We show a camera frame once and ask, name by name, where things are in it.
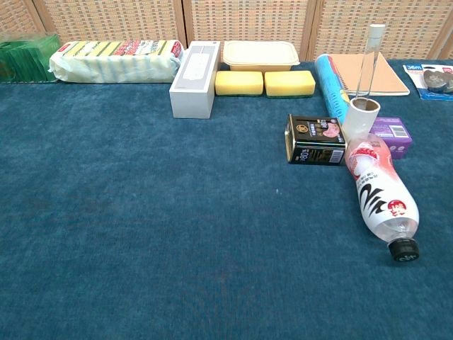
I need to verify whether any clear glass tube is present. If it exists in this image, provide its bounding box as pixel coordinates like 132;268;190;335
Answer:
355;23;386;101

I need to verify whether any white cardboard tube roll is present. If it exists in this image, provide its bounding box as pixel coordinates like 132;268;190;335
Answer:
341;97;382;142

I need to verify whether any yellow sponge green base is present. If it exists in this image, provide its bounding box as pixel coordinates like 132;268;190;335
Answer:
264;70;316;99
214;70;265;97

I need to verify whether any white power strip box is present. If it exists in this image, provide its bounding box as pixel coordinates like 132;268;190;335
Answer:
168;40;222;120

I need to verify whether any black luncheon meat tin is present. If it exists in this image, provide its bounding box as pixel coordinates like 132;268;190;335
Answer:
284;113;348;166

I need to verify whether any blue velvet tablecloth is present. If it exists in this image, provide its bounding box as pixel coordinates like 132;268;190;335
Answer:
0;58;453;340

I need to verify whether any beige lidded food container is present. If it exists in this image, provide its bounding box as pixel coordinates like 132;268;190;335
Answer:
222;40;301;74

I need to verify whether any blue cling film roll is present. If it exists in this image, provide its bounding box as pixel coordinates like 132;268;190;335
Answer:
314;53;351;125

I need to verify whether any woven bamboo folding screen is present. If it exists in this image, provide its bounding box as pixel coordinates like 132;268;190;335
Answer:
0;0;453;61

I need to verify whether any wrapped yellow sponge multipack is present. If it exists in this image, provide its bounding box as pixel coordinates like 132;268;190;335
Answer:
48;39;185;84

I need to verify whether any pink white plastic drink bottle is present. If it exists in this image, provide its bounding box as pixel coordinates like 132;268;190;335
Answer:
344;132;421;263

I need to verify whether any purple cardboard box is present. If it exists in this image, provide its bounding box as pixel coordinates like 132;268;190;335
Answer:
367;116;414;160

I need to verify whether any tan spiral notebook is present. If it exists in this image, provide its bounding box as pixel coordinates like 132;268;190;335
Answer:
329;52;411;97

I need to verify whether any blue correction tape blister pack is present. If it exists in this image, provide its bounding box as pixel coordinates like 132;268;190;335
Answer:
403;59;453;101

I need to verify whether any green scouring pad pack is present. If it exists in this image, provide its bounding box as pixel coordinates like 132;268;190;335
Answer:
0;33;62;84

